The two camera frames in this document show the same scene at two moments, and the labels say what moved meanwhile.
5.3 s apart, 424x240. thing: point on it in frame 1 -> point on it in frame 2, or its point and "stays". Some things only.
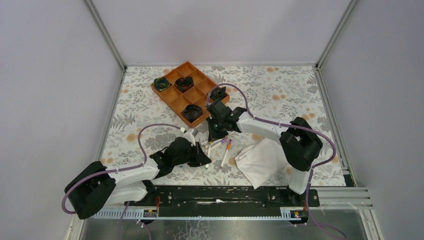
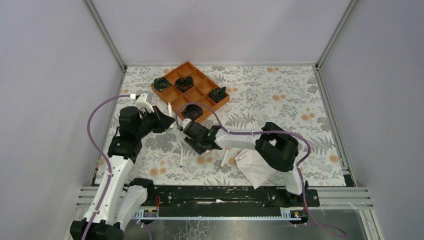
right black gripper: x=216 y=125 -> x=193 y=136
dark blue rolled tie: x=192 y=112 stays
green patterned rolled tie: x=161 y=84 stays
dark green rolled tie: x=217 y=93 stays
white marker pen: x=225 y=156 stays
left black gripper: x=195 y=151 -> x=157 y=119
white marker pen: x=209 y=155 -> x=170 y=113
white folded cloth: x=262 y=161 stays
